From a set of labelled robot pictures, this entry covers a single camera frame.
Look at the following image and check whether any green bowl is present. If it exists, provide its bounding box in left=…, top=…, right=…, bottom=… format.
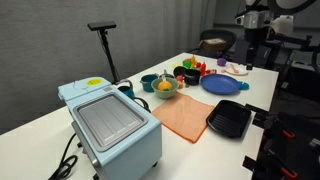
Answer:
left=151, top=77, right=180, bottom=100

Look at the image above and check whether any black bowl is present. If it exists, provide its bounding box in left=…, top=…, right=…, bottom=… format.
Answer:
left=183, top=68, right=202, bottom=87

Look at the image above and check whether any black toy pan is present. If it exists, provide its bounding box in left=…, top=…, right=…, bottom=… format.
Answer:
left=173, top=65, right=188, bottom=78

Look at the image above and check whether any orange toy fruit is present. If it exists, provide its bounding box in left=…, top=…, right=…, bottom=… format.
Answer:
left=157, top=80, right=174, bottom=92

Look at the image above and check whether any light blue toaster oven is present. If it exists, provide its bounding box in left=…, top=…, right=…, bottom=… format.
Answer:
left=57, top=77, right=163, bottom=180

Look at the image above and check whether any black power cable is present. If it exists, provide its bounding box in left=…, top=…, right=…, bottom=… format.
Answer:
left=48, top=133, right=78, bottom=180

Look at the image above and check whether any black camera stand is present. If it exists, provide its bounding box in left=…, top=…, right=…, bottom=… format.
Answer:
left=98, top=29, right=122, bottom=85

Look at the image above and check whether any black oven cord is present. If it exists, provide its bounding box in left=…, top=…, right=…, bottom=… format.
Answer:
left=133, top=96, right=152, bottom=114

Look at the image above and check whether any white plate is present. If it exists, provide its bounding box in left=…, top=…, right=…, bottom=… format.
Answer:
left=225, top=63, right=249, bottom=76

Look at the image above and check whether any cardboard box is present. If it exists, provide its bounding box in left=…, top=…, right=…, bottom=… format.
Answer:
left=199, top=37, right=228, bottom=53

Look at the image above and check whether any purple toy ball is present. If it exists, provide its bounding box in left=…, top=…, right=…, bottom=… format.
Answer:
left=216, top=57, right=228, bottom=67

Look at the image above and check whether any black stereo camera bar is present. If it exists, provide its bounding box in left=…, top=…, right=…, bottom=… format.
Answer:
left=87, top=21, right=118, bottom=32

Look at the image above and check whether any orange microfiber towel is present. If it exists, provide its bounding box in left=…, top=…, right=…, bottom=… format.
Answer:
left=151, top=91, right=216, bottom=144

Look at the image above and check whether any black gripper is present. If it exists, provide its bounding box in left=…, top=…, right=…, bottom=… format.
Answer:
left=244, top=27, right=270, bottom=51

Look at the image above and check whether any black clamp orange handle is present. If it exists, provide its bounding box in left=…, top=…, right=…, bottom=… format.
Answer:
left=242, top=155, right=299, bottom=180
left=244, top=103, right=297, bottom=140

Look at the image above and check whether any pink toy spoon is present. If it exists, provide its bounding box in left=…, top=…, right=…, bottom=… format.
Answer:
left=229, top=63, right=240, bottom=74

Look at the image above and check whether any blue plate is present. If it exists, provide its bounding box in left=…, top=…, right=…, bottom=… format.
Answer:
left=200, top=73, right=242, bottom=95

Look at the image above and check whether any black ridged grill pan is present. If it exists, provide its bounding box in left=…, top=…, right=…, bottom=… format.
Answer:
left=205, top=99, right=252, bottom=139

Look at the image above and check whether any teal mug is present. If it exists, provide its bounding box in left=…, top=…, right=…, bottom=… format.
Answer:
left=116, top=79, right=136, bottom=100

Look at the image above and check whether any teal toy cup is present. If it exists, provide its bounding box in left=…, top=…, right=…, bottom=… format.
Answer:
left=238, top=81, right=250, bottom=91

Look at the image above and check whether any teal toy pot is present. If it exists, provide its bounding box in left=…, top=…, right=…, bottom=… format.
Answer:
left=139, top=73, right=160, bottom=93

